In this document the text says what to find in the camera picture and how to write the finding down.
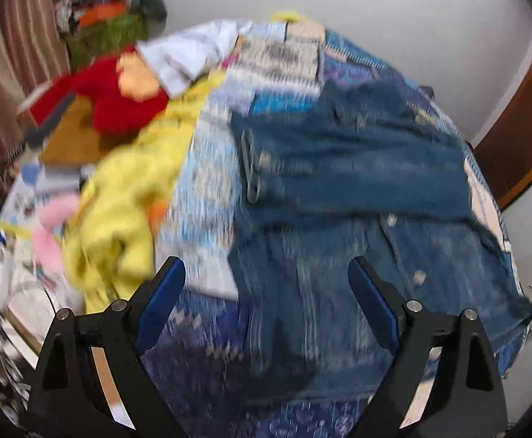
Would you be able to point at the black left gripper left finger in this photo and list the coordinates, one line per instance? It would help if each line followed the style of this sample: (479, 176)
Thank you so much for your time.
(67, 398)

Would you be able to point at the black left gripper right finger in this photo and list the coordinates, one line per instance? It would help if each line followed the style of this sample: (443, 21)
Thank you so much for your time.
(466, 398)

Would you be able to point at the blue denim jacket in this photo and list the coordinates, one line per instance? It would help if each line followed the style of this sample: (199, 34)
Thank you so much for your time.
(356, 173)

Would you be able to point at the blue patchwork bedspread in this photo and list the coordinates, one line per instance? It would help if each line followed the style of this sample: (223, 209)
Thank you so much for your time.
(200, 362)

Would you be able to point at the yellow blanket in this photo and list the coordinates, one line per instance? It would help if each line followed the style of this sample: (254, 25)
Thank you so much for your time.
(172, 191)

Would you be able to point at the red orange plush garment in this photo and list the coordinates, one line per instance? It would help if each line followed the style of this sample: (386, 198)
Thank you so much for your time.
(124, 94)

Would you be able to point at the green patterned cloth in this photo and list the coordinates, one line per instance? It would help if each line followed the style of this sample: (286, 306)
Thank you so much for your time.
(111, 36)

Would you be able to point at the white shirt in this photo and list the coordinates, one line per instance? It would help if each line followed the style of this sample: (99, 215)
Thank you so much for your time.
(180, 59)

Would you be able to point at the wooden door frame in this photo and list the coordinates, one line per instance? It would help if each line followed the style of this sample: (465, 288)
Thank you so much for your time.
(505, 153)

